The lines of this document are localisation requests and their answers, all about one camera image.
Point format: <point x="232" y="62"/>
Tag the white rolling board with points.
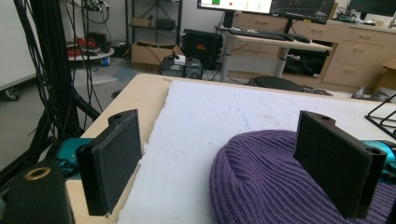
<point x="15" y="46"/>

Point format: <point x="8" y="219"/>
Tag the black metal stand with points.
<point x="46" y="93"/>

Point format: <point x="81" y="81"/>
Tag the white foam mat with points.
<point x="224" y="130"/>

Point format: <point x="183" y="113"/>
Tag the purple knitted beanie hat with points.
<point x="264" y="183"/>

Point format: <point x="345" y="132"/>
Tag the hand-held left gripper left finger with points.
<point x="109" y="161"/>

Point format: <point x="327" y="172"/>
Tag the black computer case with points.
<point x="182" y="67"/>

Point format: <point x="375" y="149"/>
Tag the black metal shelf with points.
<point x="154" y="21"/>

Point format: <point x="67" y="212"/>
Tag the light wooden desk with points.
<point x="280" y="43"/>

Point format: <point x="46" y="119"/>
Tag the open cardboard box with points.
<point x="152" y="53"/>

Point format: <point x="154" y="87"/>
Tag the black equipment case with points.
<point x="202" y="46"/>

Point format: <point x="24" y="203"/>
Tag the computer monitor with dark screen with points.
<point x="303" y="9"/>

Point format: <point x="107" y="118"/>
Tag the black keyboard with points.
<point x="258" y="33"/>

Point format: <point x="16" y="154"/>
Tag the wooden drawer cabinet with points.
<point x="358" y="53"/>

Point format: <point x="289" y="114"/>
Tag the round white table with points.
<point x="90" y="54"/>

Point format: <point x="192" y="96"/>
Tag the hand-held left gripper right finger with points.
<point x="336" y="165"/>

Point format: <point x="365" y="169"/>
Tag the black round chair base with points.
<point x="275" y="82"/>

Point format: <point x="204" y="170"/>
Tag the computer monitor with white screen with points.
<point x="235" y="5"/>

